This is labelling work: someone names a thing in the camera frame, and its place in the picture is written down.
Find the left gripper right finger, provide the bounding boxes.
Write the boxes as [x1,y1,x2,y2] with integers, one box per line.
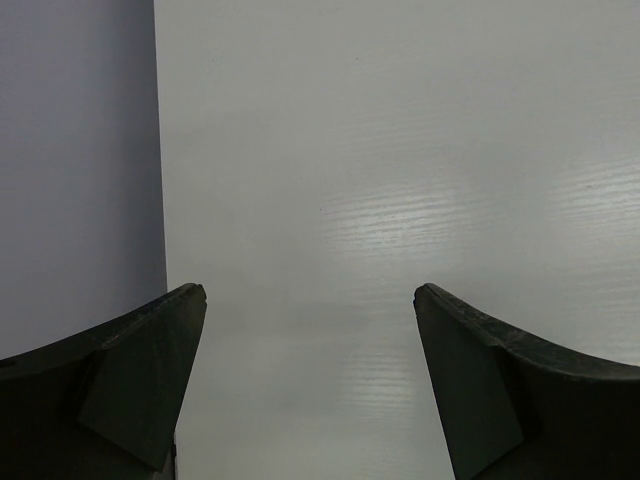
[414,283,639,479]

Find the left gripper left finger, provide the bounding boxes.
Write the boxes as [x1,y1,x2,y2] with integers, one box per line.
[1,283,207,479]

